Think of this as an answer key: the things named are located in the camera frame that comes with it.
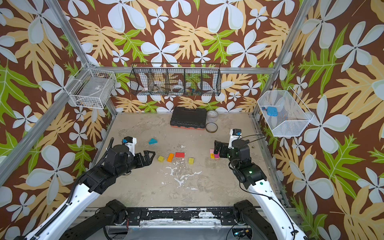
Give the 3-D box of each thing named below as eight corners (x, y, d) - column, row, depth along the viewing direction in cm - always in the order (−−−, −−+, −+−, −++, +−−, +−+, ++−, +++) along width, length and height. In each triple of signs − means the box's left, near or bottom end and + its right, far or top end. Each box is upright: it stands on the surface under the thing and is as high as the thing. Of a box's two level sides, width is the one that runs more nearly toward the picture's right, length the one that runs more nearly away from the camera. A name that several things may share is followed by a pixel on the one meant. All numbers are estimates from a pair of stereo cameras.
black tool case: (170, 130, 111) (169, 126, 107) (172, 110, 124) (172, 106, 120) (206, 130, 111) (207, 126, 107) (205, 110, 124) (205, 106, 120)
